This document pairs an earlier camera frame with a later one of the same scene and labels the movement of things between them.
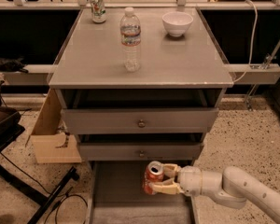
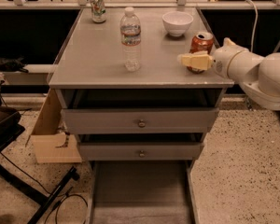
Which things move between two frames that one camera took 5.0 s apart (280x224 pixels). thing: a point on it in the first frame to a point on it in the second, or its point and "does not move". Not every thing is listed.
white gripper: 189,178 to 221,62
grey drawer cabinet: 139,85 does not move
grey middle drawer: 139,147 does not move
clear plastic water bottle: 131,33 does not move
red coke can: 153,174 to 201,41
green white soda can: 97,6 does not move
